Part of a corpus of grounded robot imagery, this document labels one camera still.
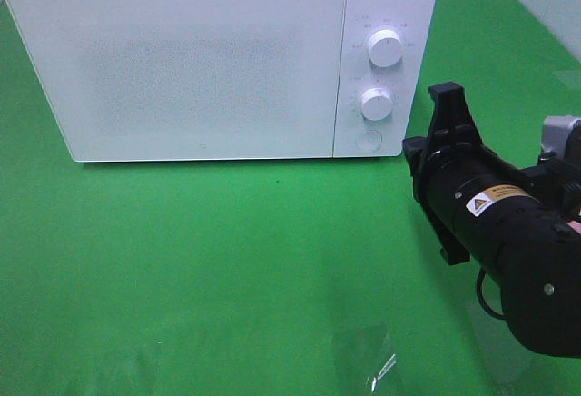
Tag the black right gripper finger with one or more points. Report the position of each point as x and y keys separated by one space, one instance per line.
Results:
x=451 y=250
x=451 y=122

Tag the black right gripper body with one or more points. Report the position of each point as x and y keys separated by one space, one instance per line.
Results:
x=466 y=188

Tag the white microwave door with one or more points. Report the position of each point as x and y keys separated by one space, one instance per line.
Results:
x=162 y=80

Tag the pink round plate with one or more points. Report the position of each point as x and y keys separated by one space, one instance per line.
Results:
x=575 y=225

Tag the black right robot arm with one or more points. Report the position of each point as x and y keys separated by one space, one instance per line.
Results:
x=537 y=269

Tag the lower white microwave knob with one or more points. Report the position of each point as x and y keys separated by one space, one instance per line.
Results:
x=376 y=104

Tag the white microwave knob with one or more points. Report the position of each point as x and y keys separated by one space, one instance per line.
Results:
x=385 y=48
x=376 y=104

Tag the upper white microwave knob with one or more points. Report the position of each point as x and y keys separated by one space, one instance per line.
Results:
x=385 y=48

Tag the clear tape patch far right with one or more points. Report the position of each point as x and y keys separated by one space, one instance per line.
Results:
x=571 y=79

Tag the white microwave oven body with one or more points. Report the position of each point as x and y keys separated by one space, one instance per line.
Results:
x=386 y=1

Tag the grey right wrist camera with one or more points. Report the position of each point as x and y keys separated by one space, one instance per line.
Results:
x=556 y=130

